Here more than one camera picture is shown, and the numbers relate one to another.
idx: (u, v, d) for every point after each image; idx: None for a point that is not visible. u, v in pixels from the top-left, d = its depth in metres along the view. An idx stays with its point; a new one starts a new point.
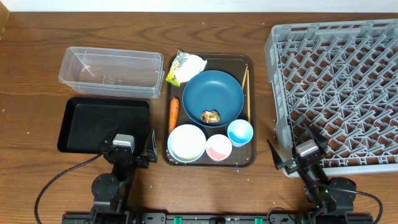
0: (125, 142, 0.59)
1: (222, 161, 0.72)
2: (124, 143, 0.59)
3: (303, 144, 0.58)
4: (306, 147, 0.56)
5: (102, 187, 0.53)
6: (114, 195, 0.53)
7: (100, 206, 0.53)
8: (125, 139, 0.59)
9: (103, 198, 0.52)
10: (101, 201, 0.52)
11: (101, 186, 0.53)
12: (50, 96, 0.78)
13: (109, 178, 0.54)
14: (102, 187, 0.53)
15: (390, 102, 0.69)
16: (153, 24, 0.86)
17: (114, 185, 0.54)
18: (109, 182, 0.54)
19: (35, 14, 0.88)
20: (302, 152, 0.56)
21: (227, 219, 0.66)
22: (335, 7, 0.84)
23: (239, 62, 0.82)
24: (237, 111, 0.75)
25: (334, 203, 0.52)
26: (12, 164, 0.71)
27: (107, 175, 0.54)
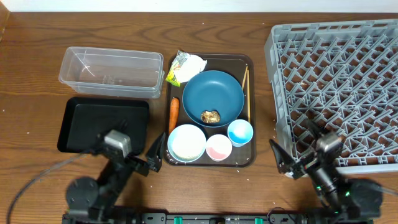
0: (117, 143, 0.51)
1: (222, 161, 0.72)
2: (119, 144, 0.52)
3: (326, 135, 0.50)
4: (332, 140, 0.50)
5: (78, 194, 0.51)
6: (91, 203, 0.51)
7: (76, 216, 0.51)
8: (118, 138, 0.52)
9: (78, 208, 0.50)
10: (75, 210, 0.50)
11: (74, 196, 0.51)
12: (50, 96, 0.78)
13: (87, 183, 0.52)
14: (78, 195, 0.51)
15: (390, 102, 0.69)
16: (153, 24, 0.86)
17: (90, 192, 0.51)
18: (86, 188, 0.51)
19: (35, 14, 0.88)
20: (327, 145, 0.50)
21: (227, 219, 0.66)
22: (335, 7, 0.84)
23: (239, 62, 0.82)
24: (237, 111, 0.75)
25: (357, 205, 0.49)
26: (12, 165, 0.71)
27: (85, 180, 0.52)
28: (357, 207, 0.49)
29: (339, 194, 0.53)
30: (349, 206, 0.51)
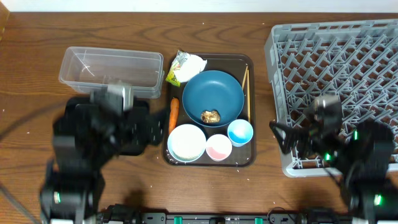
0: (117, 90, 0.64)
1: (223, 162, 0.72)
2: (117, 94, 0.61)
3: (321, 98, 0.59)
4: (326, 99, 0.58)
5: (66, 123, 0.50)
6: (79, 132, 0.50)
7: (61, 147, 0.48)
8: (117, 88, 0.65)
9: (63, 146, 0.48)
10: (60, 140, 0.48)
11: (65, 123, 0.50)
12: (50, 96, 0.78)
13: (79, 117, 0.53)
14: (66, 124, 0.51)
15: (390, 102, 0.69)
16: (152, 24, 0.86)
17: (83, 124, 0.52)
18: (76, 119, 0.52)
19: (34, 14, 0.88)
20: (324, 100, 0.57)
21: (227, 219, 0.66)
22: (335, 7, 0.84)
23: (239, 62, 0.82)
24: (237, 111, 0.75)
25: (369, 144, 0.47)
26: (12, 164, 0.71)
27: (76, 115, 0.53)
28: (369, 147, 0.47)
29: (351, 149, 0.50)
30: (362, 154, 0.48)
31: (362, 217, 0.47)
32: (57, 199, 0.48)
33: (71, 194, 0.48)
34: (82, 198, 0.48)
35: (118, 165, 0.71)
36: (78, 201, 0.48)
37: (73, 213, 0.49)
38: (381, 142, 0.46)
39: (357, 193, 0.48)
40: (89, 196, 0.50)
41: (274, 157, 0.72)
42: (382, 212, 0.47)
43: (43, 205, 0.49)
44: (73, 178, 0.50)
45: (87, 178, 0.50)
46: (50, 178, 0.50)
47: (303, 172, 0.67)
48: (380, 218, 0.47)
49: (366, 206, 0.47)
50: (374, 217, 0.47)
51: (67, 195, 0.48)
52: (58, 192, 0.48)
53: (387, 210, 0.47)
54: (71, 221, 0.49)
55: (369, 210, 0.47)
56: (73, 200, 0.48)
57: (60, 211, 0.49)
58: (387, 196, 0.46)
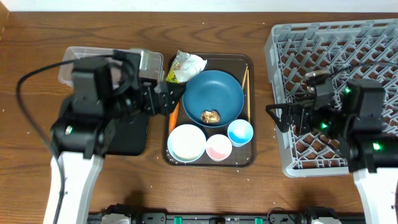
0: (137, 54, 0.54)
1: (222, 162, 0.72)
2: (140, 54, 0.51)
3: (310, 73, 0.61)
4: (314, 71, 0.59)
5: (87, 60, 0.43)
6: (98, 70, 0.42)
7: (79, 83, 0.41)
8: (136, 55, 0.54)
9: (83, 83, 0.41)
10: (78, 73, 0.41)
11: (84, 62, 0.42)
12: (50, 96, 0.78)
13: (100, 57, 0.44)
14: (85, 60, 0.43)
15: (390, 102, 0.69)
16: (152, 23, 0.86)
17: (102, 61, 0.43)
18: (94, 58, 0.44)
19: (34, 14, 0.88)
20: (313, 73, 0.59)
21: (227, 219, 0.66)
22: (335, 7, 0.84)
23: (239, 61, 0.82)
24: (237, 111, 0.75)
25: (359, 92, 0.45)
26: (12, 164, 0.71)
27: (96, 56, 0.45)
28: (360, 94, 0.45)
29: (344, 104, 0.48)
30: (354, 104, 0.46)
31: (362, 166, 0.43)
32: (69, 130, 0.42)
33: (83, 131, 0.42)
34: (94, 134, 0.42)
35: (119, 165, 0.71)
36: (89, 139, 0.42)
37: (83, 149, 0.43)
38: (372, 89, 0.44)
39: (356, 142, 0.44)
40: (100, 135, 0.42)
41: (274, 157, 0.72)
42: (382, 158, 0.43)
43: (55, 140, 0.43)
44: (87, 119, 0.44)
45: (101, 119, 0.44)
46: (64, 116, 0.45)
47: (304, 172, 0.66)
48: (383, 165, 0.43)
49: (366, 154, 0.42)
50: (374, 164, 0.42)
51: (78, 132, 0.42)
52: (71, 126, 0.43)
53: (385, 157, 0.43)
54: (82, 155, 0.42)
55: (370, 157, 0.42)
56: (84, 137, 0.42)
57: (69, 147, 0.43)
58: (384, 143, 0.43)
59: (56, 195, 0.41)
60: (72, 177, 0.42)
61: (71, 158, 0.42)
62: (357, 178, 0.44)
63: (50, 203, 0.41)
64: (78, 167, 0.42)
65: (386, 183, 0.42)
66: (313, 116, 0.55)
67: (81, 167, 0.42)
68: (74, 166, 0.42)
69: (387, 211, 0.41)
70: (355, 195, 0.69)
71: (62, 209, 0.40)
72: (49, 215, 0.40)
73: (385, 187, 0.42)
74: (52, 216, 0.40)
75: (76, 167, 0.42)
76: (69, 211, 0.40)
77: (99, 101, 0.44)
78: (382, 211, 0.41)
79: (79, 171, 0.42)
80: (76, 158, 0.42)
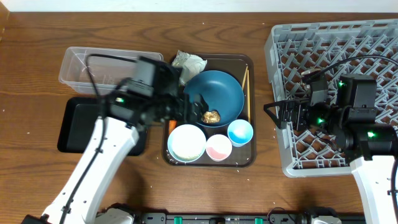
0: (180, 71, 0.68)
1: (222, 162, 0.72)
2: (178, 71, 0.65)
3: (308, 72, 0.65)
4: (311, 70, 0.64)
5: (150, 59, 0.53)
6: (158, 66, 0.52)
7: (140, 72, 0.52)
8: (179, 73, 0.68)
9: (145, 71, 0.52)
10: (143, 63, 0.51)
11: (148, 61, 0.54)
12: (50, 96, 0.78)
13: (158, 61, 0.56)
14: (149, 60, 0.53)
15: (390, 102, 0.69)
16: (152, 24, 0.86)
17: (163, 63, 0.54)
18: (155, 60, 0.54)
19: (34, 14, 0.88)
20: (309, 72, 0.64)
21: (227, 219, 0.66)
22: (335, 7, 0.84)
23: (238, 62, 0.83)
24: (237, 110, 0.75)
25: (352, 84, 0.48)
26: (12, 164, 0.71)
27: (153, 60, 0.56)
28: (352, 86, 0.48)
29: (339, 98, 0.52)
30: (347, 96, 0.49)
31: (359, 154, 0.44)
32: (119, 101, 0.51)
33: (131, 105, 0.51)
34: (138, 111, 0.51)
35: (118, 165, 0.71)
36: (134, 114, 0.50)
37: (125, 121, 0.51)
38: (364, 82, 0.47)
39: (351, 132, 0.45)
40: (142, 114, 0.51)
41: (274, 157, 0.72)
42: (377, 146, 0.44)
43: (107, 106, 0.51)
44: (138, 98, 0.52)
45: (148, 100, 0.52)
46: (118, 88, 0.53)
47: (304, 172, 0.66)
48: (378, 153, 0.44)
49: (361, 141, 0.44)
50: (369, 152, 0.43)
51: (125, 105, 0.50)
52: (122, 98, 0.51)
53: (380, 145, 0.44)
54: (124, 124, 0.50)
55: (365, 144, 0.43)
56: (129, 111, 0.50)
57: (115, 116, 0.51)
58: (379, 131, 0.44)
59: (93, 151, 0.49)
60: (111, 139, 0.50)
61: (115, 126, 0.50)
62: (354, 167, 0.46)
63: (86, 156, 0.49)
64: (117, 134, 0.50)
65: (380, 170, 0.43)
66: (309, 112, 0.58)
67: (120, 134, 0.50)
68: (115, 130, 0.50)
69: (382, 198, 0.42)
70: (354, 195, 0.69)
71: (94, 165, 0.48)
72: (83, 165, 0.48)
73: (380, 174, 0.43)
74: (83, 168, 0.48)
75: (115, 133, 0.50)
76: (99, 168, 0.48)
77: (152, 88, 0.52)
78: (377, 199, 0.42)
79: (117, 137, 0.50)
80: (119, 126, 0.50)
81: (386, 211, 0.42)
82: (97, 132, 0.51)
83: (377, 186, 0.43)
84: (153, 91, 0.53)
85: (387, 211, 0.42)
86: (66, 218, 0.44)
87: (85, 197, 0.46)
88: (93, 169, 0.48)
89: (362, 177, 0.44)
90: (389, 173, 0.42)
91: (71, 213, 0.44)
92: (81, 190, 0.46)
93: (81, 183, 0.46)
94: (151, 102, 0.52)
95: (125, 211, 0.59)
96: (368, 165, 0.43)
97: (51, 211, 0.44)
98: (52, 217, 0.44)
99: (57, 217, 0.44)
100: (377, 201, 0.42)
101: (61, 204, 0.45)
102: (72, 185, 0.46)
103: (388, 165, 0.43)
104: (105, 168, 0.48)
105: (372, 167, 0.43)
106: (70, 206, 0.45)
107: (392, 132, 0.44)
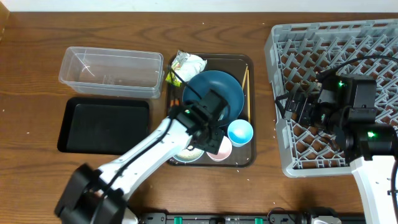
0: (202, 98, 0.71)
1: (223, 162, 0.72)
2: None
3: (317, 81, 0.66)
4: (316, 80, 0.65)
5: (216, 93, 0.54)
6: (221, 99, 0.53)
7: (208, 98, 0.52)
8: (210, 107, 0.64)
9: (211, 99, 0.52)
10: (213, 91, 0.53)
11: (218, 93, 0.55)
12: (50, 96, 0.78)
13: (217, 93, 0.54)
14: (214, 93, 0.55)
15: (390, 102, 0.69)
16: (152, 24, 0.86)
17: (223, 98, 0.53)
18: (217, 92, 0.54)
19: (34, 14, 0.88)
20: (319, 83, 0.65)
21: (227, 219, 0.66)
22: (335, 7, 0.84)
23: (239, 62, 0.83)
24: (237, 110, 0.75)
25: (352, 83, 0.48)
26: (12, 165, 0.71)
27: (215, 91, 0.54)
28: (353, 86, 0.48)
29: (339, 98, 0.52)
30: (348, 95, 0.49)
31: (358, 154, 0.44)
32: (185, 112, 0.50)
33: (196, 120, 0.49)
34: (198, 129, 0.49)
35: None
36: (191, 128, 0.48)
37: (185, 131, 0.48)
38: (363, 81, 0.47)
39: (351, 132, 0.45)
40: (198, 131, 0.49)
41: (274, 157, 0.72)
42: (377, 146, 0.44)
43: (176, 111, 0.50)
44: (199, 118, 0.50)
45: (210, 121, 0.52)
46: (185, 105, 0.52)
47: (304, 172, 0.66)
48: (378, 153, 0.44)
49: (360, 141, 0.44)
50: (369, 151, 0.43)
51: (188, 118, 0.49)
52: (189, 111, 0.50)
53: (380, 145, 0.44)
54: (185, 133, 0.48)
55: (364, 145, 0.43)
56: (190, 124, 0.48)
57: (178, 123, 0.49)
58: (379, 131, 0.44)
59: (154, 139, 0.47)
60: (174, 135, 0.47)
61: (176, 128, 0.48)
62: (354, 167, 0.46)
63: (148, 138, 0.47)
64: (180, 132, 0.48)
65: (380, 171, 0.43)
66: (314, 109, 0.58)
67: (181, 138, 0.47)
68: (179, 130, 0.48)
69: (383, 198, 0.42)
70: (354, 195, 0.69)
71: (152, 150, 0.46)
72: (142, 145, 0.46)
73: (380, 174, 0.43)
74: (143, 147, 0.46)
75: (180, 132, 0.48)
76: (155, 155, 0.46)
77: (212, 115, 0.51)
78: (377, 199, 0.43)
79: (180, 137, 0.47)
80: (181, 130, 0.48)
81: (385, 211, 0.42)
82: (163, 124, 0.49)
83: (377, 186, 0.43)
84: (213, 119, 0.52)
85: (387, 211, 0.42)
86: (115, 180, 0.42)
87: (136, 170, 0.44)
88: (150, 152, 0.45)
89: (362, 177, 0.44)
90: (389, 173, 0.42)
91: (120, 181, 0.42)
92: (135, 163, 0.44)
93: (137, 158, 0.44)
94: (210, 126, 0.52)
95: (132, 213, 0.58)
96: (369, 165, 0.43)
97: (106, 168, 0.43)
98: (105, 173, 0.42)
99: (109, 177, 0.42)
100: (377, 201, 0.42)
101: (115, 167, 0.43)
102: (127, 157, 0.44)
103: (389, 165, 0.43)
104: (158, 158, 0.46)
105: (372, 167, 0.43)
106: (122, 173, 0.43)
107: (392, 133, 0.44)
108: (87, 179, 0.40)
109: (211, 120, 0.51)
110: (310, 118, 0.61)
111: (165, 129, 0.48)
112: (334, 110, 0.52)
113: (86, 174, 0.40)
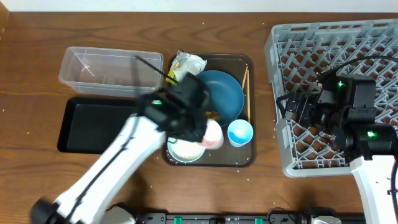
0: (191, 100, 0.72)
1: (223, 162, 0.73)
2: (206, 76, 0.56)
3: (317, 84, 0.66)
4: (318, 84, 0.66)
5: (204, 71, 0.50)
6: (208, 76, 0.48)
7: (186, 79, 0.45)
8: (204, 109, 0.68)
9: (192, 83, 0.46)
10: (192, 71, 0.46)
11: None
12: (49, 96, 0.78)
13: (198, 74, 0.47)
14: None
15: (390, 102, 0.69)
16: (152, 24, 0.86)
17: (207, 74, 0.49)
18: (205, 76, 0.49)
19: (34, 14, 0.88)
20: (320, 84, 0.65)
21: (227, 219, 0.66)
22: (335, 7, 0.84)
23: (239, 62, 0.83)
24: (237, 110, 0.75)
25: (351, 84, 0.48)
26: (12, 164, 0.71)
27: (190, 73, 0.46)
28: (353, 86, 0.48)
29: (339, 98, 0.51)
30: (347, 95, 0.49)
31: (358, 154, 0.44)
32: (156, 104, 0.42)
33: (168, 110, 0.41)
34: (171, 119, 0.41)
35: None
36: (165, 121, 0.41)
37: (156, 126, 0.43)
38: (362, 82, 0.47)
39: (351, 132, 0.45)
40: (173, 120, 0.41)
41: (274, 157, 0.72)
42: (376, 145, 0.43)
43: (142, 102, 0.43)
44: (174, 105, 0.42)
45: (186, 107, 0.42)
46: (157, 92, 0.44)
47: (304, 172, 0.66)
48: (377, 153, 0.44)
49: (360, 140, 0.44)
50: (369, 152, 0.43)
51: (160, 109, 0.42)
52: (160, 100, 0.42)
53: (380, 145, 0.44)
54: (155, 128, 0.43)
55: (365, 144, 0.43)
56: (161, 116, 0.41)
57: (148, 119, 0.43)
58: (379, 131, 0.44)
59: (117, 149, 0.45)
60: (139, 138, 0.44)
61: (146, 124, 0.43)
62: (353, 167, 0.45)
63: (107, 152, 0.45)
64: (145, 136, 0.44)
65: (380, 170, 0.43)
66: (315, 109, 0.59)
67: (148, 137, 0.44)
68: (145, 131, 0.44)
69: (382, 198, 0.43)
70: (354, 195, 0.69)
71: (112, 165, 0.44)
72: (101, 161, 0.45)
73: (380, 174, 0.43)
74: (99, 165, 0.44)
75: (145, 134, 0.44)
76: (116, 171, 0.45)
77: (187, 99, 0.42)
78: (377, 198, 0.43)
79: (147, 139, 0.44)
80: (148, 128, 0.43)
81: (386, 211, 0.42)
82: (126, 127, 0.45)
83: (377, 186, 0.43)
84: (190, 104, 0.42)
85: (386, 210, 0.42)
86: (78, 209, 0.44)
87: (99, 192, 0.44)
88: (111, 167, 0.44)
89: (362, 177, 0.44)
90: (389, 173, 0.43)
91: (83, 207, 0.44)
92: (94, 187, 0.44)
93: (96, 180, 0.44)
94: (188, 112, 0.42)
95: (128, 212, 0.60)
96: (368, 164, 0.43)
97: (63, 200, 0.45)
98: (65, 204, 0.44)
99: (68, 206, 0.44)
100: (377, 202, 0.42)
101: (74, 194, 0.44)
102: (92, 174, 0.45)
103: (388, 165, 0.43)
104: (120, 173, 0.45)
105: (372, 167, 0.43)
106: (83, 199, 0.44)
107: (393, 133, 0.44)
108: (45, 214, 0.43)
109: (192, 104, 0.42)
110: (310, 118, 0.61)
111: (129, 134, 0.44)
112: (334, 110, 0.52)
113: (44, 208, 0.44)
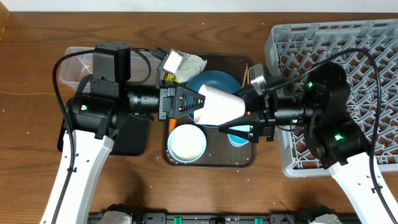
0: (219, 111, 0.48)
1: (223, 162, 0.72)
2: (107, 58, 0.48)
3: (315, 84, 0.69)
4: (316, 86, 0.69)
5: (108, 45, 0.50)
6: (119, 49, 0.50)
7: (102, 63, 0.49)
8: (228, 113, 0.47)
9: (104, 65, 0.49)
10: (107, 48, 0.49)
11: (108, 45, 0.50)
12: (49, 96, 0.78)
13: (102, 54, 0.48)
14: (110, 43, 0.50)
15: (390, 102, 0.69)
16: (153, 24, 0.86)
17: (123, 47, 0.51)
18: (104, 51, 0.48)
19: (33, 14, 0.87)
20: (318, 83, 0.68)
21: (227, 219, 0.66)
22: (334, 6, 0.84)
23: (239, 62, 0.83)
24: None
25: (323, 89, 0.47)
26: (12, 165, 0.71)
27: (99, 50, 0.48)
28: (326, 93, 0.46)
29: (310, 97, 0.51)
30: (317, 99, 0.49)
31: (333, 160, 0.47)
32: (84, 109, 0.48)
33: (94, 112, 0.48)
34: (108, 116, 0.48)
35: (118, 165, 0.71)
36: (103, 121, 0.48)
37: (94, 130, 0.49)
38: (336, 87, 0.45)
39: (321, 140, 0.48)
40: (114, 116, 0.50)
41: (274, 157, 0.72)
42: (347, 148, 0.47)
43: (76, 102, 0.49)
44: (105, 98, 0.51)
45: (115, 101, 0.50)
46: (83, 95, 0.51)
47: (304, 172, 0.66)
48: (350, 154, 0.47)
49: (331, 149, 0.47)
50: (342, 156, 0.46)
51: (91, 112, 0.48)
52: (86, 106, 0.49)
53: (350, 147, 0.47)
54: (93, 135, 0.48)
55: (335, 150, 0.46)
56: (99, 116, 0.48)
57: (85, 121, 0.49)
58: (347, 134, 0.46)
59: (66, 171, 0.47)
60: (83, 152, 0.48)
61: (82, 133, 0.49)
62: (333, 172, 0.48)
63: (59, 179, 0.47)
64: (87, 148, 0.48)
65: (360, 171, 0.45)
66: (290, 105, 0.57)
67: (93, 145, 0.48)
68: (84, 143, 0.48)
69: (370, 196, 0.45)
70: None
71: (69, 187, 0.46)
72: (57, 192, 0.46)
73: (360, 175, 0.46)
74: (58, 195, 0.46)
75: (85, 147, 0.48)
76: (76, 191, 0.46)
77: (117, 84, 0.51)
78: (364, 199, 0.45)
79: (87, 152, 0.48)
80: (87, 135, 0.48)
81: (375, 208, 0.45)
82: (66, 149, 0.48)
83: (360, 187, 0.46)
84: (120, 85, 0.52)
85: (376, 208, 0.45)
86: None
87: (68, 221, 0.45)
88: (70, 190, 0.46)
89: (344, 183, 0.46)
90: (367, 171, 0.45)
91: None
92: (62, 214, 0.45)
93: (61, 209, 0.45)
94: (117, 104, 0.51)
95: (124, 212, 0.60)
96: (347, 168, 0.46)
97: None
98: None
99: None
100: (362, 201, 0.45)
101: None
102: (53, 208, 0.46)
103: (365, 163, 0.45)
104: (80, 191, 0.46)
105: (352, 170, 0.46)
106: None
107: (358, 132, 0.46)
108: None
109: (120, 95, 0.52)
110: (272, 134, 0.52)
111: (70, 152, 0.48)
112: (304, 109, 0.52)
113: None
